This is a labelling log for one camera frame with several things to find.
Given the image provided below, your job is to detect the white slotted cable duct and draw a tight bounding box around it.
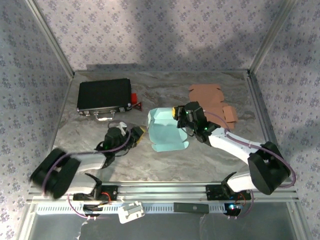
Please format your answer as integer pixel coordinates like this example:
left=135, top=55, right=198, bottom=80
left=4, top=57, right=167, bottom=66
left=36, top=201, right=243, bottom=215

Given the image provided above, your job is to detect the black controller board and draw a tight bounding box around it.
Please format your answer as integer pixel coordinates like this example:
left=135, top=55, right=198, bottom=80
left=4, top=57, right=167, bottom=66
left=224, top=202, right=244, bottom=216
left=83, top=203, right=104, bottom=217

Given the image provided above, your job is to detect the brown paper box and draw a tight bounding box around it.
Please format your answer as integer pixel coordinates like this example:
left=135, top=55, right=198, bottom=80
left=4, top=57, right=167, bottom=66
left=187, top=83, right=238, bottom=130

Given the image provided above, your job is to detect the black rectangular device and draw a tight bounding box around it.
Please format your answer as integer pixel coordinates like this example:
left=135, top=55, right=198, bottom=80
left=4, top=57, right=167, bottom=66
left=173, top=202, right=210, bottom=214

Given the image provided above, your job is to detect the aluminium mounting rail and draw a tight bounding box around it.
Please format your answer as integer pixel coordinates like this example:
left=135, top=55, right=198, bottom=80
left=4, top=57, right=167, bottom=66
left=26, top=181, right=300, bottom=203

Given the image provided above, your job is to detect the aluminium frame post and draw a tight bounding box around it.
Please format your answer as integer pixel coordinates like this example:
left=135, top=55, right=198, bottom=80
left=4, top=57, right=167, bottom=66
left=248, top=0, right=298, bottom=75
left=24, top=0, right=75, bottom=77

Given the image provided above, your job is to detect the white plastic bracket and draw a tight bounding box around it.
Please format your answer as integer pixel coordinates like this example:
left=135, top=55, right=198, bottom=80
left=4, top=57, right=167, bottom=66
left=117, top=201, right=146, bottom=224

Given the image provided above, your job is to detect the black briefcase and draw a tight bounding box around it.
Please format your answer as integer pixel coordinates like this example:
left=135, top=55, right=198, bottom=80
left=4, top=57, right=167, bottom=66
left=76, top=78, right=133, bottom=123

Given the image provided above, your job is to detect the aluminium side rail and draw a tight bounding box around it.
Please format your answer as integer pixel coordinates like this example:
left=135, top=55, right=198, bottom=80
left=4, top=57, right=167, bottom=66
left=32, top=73, right=75, bottom=185
left=246, top=71, right=300, bottom=193

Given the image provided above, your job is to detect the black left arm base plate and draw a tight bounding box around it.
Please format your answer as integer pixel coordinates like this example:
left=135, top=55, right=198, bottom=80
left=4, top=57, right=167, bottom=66
left=72, top=184, right=119, bottom=202

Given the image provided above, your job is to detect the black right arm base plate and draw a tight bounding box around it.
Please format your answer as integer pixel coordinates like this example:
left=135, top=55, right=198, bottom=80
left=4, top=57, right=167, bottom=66
left=205, top=184, right=252, bottom=201

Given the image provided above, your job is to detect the light blue paper box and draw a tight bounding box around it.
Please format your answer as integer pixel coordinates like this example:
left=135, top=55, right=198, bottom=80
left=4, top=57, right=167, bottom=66
left=146, top=106, right=190, bottom=153

